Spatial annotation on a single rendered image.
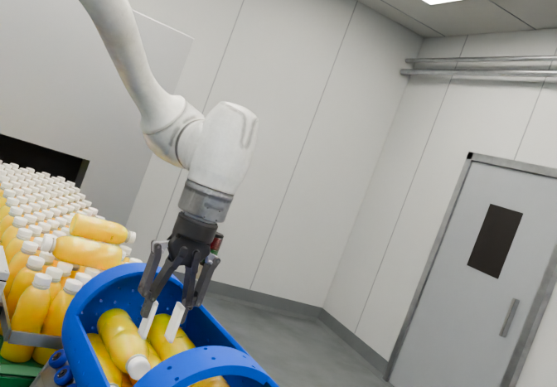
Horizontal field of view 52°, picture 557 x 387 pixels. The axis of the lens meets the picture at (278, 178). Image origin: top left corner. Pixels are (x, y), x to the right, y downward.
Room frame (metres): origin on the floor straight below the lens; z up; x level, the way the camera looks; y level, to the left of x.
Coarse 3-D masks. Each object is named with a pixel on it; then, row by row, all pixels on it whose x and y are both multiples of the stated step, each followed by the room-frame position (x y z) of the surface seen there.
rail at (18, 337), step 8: (16, 336) 1.27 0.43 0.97; (24, 336) 1.28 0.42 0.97; (32, 336) 1.29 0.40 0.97; (40, 336) 1.29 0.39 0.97; (48, 336) 1.30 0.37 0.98; (56, 336) 1.31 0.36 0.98; (16, 344) 1.27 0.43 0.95; (24, 344) 1.28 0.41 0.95; (32, 344) 1.29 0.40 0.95; (40, 344) 1.30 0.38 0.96; (48, 344) 1.31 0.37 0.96; (56, 344) 1.32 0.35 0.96
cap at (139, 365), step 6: (132, 360) 1.02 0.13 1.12; (138, 360) 1.01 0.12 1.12; (144, 360) 1.01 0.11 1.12; (132, 366) 1.00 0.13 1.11; (138, 366) 1.01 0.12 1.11; (144, 366) 1.02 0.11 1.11; (132, 372) 1.01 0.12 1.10; (138, 372) 1.01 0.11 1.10; (144, 372) 1.02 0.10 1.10; (132, 378) 1.01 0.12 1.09; (138, 378) 1.01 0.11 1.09
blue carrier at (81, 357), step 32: (96, 288) 1.14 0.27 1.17; (128, 288) 1.23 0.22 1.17; (64, 320) 1.17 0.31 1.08; (96, 320) 1.21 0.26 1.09; (192, 320) 1.28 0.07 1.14; (192, 352) 0.87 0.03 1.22; (224, 352) 0.89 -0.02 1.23; (96, 384) 0.93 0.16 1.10; (160, 384) 0.82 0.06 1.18; (192, 384) 0.82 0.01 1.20; (256, 384) 1.01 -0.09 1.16
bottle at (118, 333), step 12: (108, 312) 1.16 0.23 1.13; (120, 312) 1.16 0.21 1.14; (108, 324) 1.12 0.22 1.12; (120, 324) 1.11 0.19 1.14; (132, 324) 1.12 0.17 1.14; (108, 336) 1.09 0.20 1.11; (120, 336) 1.07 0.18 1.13; (132, 336) 1.06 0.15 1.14; (108, 348) 1.08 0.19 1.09; (120, 348) 1.04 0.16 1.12; (132, 348) 1.04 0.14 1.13; (144, 348) 1.05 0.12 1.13; (120, 360) 1.03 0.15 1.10
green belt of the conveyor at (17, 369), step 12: (0, 336) 1.39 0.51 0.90; (0, 348) 1.33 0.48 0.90; (0, 360) 1.28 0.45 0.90; (0, 372) 1.25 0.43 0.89; (12, 372) 1.26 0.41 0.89; (24, 372) 1.28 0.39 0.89; (36, 372) 1.29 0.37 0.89; (0, 384) 1.24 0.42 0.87; (12, 384) 1.26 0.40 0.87; (24, 384) 1.27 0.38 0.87
